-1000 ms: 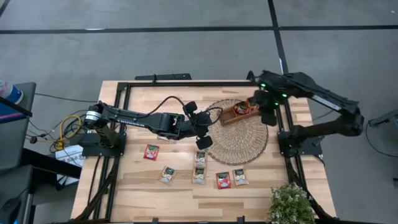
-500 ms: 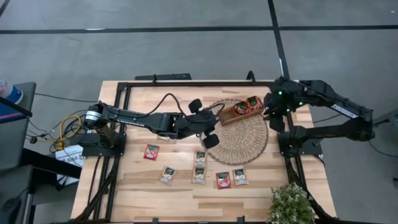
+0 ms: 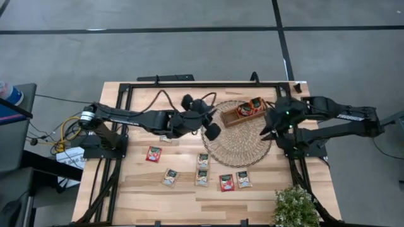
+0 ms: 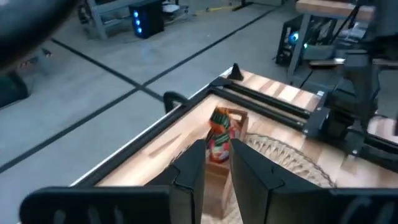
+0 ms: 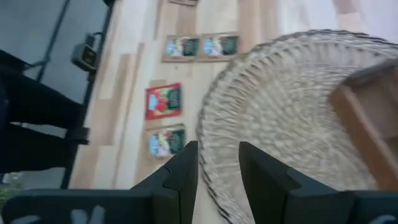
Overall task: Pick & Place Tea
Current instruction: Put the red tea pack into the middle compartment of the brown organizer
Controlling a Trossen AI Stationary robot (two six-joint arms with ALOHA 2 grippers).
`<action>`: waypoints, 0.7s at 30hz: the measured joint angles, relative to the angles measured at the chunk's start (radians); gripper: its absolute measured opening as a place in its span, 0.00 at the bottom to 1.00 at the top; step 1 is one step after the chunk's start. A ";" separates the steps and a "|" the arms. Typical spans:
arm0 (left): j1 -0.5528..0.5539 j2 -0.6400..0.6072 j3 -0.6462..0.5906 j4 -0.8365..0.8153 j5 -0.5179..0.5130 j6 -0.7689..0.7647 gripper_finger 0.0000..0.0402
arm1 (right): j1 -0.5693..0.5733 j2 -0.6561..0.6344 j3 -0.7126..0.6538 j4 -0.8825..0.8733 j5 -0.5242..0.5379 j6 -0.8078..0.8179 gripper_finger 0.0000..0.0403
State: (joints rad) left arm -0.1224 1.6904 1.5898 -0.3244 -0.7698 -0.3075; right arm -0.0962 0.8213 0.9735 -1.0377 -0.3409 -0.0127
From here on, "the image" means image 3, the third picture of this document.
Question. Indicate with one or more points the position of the black flat bar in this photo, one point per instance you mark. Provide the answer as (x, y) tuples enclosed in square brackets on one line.
[(167, 77)]

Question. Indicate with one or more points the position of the wooden divided tea box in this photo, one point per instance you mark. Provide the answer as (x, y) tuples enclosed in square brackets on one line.
[(230, 118)]

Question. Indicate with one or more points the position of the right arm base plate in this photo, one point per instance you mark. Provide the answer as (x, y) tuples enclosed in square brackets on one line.
[(315, 153)]

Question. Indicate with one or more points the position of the round woven placemat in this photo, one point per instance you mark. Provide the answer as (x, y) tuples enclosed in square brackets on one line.
[(236, 148)]

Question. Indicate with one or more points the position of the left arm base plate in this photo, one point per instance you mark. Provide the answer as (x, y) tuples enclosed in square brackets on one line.
[(104, 154)]

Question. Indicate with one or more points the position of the grey side table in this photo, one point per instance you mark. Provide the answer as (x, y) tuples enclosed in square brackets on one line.
[(19, 142)]

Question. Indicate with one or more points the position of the blue white bottle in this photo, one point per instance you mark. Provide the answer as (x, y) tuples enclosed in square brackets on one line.
[(11, 94)]

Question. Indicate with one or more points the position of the red tea packet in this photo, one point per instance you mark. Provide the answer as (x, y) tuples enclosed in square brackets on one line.
[(244, 109), (226, 183), (153, 154)]

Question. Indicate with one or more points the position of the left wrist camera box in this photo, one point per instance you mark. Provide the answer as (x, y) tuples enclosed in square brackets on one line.
[(199, 106)]

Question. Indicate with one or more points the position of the black frame bracket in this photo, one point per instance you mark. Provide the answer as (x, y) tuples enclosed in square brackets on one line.
[(244, 223), (157, 224)]

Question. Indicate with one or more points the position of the black metal table frame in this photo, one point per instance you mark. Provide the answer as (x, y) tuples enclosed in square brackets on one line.
[(205, 85)]

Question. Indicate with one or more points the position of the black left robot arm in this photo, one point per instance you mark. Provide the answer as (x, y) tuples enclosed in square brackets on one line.
[(142, 118)]

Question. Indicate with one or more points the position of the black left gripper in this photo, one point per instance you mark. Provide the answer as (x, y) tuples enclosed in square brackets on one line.
[(186, 123)]

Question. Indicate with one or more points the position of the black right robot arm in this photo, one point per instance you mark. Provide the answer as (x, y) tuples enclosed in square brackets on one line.
[(347, 116)]

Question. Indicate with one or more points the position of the black rod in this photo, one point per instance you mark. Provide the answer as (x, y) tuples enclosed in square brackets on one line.
[(19, 109)]

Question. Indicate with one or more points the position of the grey metal stand foot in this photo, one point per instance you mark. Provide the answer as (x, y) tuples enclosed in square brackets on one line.
[(396, 118)]

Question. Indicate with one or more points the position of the white cardboard box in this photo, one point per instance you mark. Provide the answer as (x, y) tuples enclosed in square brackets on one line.
[(72, 156)]

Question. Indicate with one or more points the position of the black clip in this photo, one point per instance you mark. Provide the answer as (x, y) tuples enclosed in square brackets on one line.
[(297, 88)]

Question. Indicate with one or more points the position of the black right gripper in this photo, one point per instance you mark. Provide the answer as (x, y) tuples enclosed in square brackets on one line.
[(284, 113)]

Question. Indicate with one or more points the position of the black computer mouse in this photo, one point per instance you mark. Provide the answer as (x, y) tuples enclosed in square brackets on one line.
[(9, 212)]

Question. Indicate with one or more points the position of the blue flat folder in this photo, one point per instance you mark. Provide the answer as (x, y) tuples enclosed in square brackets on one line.
[(8, 115)]

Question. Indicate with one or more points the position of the black floor beam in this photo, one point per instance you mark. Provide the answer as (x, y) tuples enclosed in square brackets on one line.
[(47, 165)]

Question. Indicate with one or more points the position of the green white potted plant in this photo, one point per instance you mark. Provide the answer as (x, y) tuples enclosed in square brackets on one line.
[(295, 208)]

